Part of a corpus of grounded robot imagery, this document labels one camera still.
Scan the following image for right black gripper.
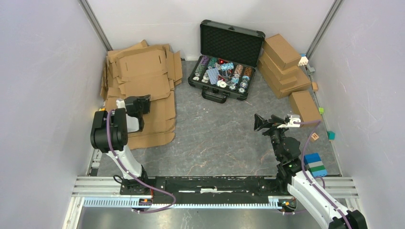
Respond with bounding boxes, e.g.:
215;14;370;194
253;114;289;160

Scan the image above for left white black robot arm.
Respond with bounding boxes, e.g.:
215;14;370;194
90;94;151;195

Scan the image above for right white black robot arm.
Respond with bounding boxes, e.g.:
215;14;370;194
254;114;368;229

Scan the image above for single folded cardboard box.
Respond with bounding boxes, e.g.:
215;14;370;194
288;91;322;122

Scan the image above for stack of flat cardboard blanks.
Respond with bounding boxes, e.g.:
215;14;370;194
100;40;182;149

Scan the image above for wooden letter H block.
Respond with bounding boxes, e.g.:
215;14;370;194
310;133;320;142

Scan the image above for small wooden cube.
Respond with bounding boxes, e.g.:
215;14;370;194
311;82;319;92

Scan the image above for blue green stacked bricks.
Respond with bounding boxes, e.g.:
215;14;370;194
304;153;328;177

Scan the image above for teal cube block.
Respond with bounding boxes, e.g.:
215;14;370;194
327;131;336;141

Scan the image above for white blue toy brick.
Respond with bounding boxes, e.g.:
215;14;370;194
298;53;309;66

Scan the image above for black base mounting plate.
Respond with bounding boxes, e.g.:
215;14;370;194
114;176;292;206

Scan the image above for black poker chip case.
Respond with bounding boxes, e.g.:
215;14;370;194
188;20;266;104

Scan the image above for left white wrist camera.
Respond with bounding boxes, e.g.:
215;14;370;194
116;98;139;133

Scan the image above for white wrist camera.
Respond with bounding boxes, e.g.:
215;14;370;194
116;98;139;133
277;114;301;128

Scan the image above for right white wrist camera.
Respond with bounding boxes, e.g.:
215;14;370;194
277;114;301;128

